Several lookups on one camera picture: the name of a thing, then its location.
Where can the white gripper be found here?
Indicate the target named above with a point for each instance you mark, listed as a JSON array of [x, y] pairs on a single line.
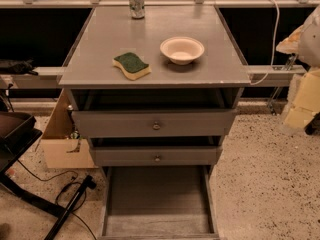
[[311, 43]]

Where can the grey bottom drawer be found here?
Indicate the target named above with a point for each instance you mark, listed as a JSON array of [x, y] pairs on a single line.
[[158, 203]]

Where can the grey drawer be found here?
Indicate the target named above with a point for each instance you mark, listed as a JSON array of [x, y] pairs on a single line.
[[163, 123], [158, 203], [155, 156]]

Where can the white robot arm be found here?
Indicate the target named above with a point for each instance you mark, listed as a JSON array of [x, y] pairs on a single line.
[[305, 43]]

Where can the grey top drawer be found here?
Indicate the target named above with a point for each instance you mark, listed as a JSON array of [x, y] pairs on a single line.
[[163, 123]]

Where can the grey middle drawer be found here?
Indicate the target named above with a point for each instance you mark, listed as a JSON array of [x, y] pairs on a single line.
[[155, 156]]

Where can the white paper bowl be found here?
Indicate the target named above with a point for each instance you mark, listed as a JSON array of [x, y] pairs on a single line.
[[182, 50]]

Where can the green yellow sponge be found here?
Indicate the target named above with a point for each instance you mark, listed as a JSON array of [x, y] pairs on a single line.
[[131, 66]]

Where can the silver soda can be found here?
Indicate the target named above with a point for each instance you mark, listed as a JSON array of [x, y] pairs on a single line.
[[137, 9]]

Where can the cardboard box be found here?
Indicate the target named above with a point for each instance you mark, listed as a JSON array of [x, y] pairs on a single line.
[[62, 146]]

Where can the metal rail frame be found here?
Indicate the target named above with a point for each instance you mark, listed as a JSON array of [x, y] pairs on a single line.
[[264, 75]]

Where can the black bag on rail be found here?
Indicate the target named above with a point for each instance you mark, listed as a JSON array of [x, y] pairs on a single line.
[[16, 67]]

